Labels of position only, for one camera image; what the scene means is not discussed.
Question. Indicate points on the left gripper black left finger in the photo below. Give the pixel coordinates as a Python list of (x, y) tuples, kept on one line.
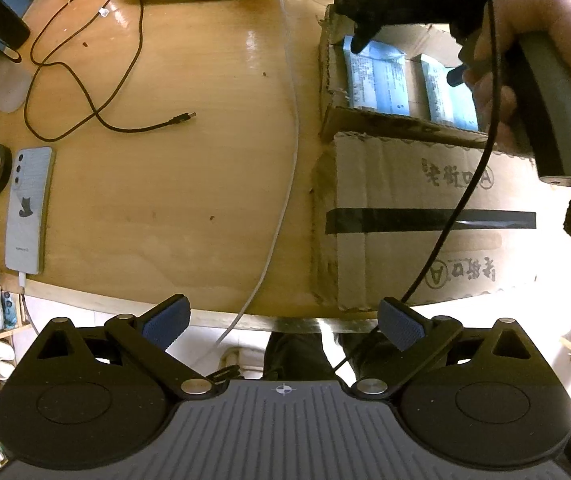
[(146, 338)]

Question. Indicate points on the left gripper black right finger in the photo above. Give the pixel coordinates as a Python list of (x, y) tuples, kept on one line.
[(407, 344)]

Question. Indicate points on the small blue wipes packet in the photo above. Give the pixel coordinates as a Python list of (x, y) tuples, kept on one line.
[(448, 105)]

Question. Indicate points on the large blue wipes packet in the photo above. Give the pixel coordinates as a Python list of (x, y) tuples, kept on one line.
[(376, 78)]

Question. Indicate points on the cardboard box lid with tape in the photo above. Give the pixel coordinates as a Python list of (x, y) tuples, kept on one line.
[(385, 224)]

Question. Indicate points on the open cardboard box tray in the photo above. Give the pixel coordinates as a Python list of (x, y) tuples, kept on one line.
[(414, 40)]

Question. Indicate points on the light blue smartphone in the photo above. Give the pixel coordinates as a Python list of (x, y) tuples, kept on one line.
[(27, 210)]

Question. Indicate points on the black power bank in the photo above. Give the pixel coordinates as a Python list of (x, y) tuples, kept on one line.
[(14, 32)]

